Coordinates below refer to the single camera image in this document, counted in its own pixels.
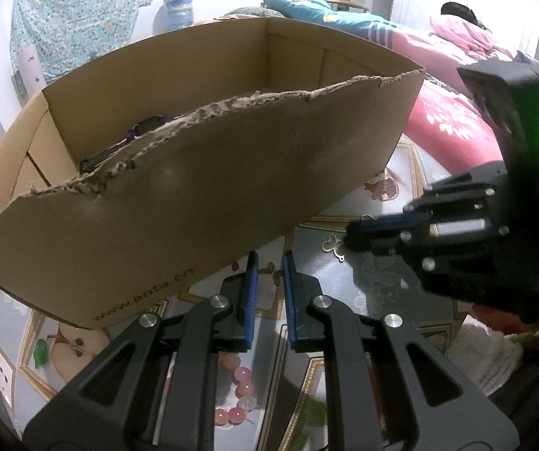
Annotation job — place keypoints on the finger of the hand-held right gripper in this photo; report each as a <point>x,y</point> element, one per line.
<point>377,235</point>

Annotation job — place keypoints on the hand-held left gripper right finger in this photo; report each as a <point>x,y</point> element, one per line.
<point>290,305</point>

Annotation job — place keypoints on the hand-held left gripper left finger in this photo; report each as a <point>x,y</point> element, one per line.
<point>249,305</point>

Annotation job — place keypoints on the gold butterfly earring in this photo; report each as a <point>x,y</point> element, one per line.
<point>271,272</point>
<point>332,244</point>

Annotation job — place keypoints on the brown cardboard box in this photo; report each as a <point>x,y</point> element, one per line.
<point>180,206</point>

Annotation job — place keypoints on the fruit print tablecloth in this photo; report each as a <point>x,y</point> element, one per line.
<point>382,286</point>

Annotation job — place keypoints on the pink flowered blanket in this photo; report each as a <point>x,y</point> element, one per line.
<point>443,122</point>

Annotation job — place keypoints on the pink pillow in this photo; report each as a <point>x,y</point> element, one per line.
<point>466,35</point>

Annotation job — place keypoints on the dark cloth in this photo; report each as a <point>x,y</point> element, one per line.
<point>459,9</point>

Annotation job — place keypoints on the wooden chair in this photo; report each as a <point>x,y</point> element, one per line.
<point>349,4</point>

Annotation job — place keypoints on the teal pillow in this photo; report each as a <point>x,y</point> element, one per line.
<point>307,4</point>

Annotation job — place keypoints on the blue water bottle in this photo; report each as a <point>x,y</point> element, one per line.
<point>178,11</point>

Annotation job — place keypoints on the white plastic panel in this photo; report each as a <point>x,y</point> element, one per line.
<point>27,73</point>

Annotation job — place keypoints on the blue floral cloth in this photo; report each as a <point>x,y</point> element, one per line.
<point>77,19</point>

